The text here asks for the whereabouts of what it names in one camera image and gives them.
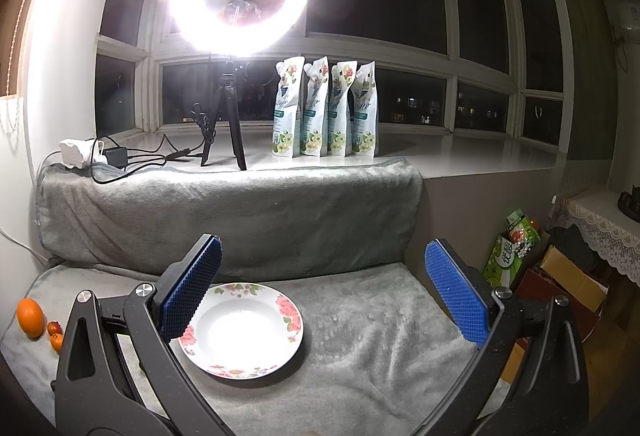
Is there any small orange tangerine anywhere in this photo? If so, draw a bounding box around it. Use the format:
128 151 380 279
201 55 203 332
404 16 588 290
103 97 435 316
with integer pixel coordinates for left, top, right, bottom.
49 332 64 354

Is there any large orange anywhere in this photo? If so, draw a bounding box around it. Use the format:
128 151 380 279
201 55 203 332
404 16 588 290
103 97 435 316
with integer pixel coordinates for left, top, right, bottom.
16 297 46 338

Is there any small red tomato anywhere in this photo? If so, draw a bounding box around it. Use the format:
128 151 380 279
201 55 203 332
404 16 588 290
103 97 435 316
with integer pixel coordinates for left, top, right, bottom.
47 321 63 336

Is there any brown cardboard box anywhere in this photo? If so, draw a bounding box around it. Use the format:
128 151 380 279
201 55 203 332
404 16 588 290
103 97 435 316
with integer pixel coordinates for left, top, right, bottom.
515 246 608 342

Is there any green printed bag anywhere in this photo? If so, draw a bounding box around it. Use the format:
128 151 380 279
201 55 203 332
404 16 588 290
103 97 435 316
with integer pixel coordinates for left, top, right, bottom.
483 209 540 287

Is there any white floral plate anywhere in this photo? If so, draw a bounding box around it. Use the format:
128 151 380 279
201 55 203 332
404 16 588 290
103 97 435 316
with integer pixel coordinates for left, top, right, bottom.
178 282 304 381

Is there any white lace tablecloth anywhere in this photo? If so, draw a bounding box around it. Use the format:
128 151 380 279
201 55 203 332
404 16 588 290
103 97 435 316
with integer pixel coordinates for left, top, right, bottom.
551 187 639 285

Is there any black power adapter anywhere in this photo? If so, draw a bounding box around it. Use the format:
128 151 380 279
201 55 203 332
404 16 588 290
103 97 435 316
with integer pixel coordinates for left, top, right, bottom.
103 147 129 169

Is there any white power strip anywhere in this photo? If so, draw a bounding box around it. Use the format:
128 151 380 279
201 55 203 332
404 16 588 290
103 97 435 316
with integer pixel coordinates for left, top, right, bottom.
58 139 107 169

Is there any grey back cushion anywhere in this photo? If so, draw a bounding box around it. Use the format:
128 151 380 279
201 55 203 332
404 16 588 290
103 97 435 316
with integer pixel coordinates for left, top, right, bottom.
35 159 422 281

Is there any white wall cable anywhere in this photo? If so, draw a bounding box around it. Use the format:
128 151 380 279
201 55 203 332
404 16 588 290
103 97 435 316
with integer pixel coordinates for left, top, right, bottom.
0 224 51 267

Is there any white window frame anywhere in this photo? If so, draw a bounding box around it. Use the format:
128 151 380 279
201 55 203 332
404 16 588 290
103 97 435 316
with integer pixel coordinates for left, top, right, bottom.
96 0 574 154

